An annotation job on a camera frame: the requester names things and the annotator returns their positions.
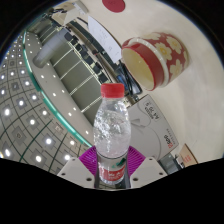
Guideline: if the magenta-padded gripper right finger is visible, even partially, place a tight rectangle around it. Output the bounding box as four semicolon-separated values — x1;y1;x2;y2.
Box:
125;145;168;188

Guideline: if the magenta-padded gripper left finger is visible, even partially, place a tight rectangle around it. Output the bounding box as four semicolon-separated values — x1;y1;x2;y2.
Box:
57;145;100;188

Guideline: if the clear red-capped water bottle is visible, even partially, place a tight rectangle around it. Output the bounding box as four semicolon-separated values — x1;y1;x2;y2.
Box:
93;83;132;186

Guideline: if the white paper carton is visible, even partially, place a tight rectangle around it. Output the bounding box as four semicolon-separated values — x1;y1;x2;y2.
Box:
128;94;180;159

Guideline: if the group of ceiling lights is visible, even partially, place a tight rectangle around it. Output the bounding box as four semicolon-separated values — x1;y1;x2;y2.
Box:
0;31;88;164

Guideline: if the row of black office chairs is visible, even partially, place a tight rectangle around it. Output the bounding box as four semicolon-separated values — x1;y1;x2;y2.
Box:
63;31;111;84

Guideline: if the red floral ceramic mug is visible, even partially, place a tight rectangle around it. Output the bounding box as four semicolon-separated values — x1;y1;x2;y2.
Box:
120;31;189;92

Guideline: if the long curved conference desk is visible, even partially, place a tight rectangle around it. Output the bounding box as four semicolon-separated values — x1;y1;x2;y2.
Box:
49;6;118;81

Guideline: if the flat round red coaster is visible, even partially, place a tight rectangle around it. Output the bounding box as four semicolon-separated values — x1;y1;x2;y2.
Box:
101;0;127;14

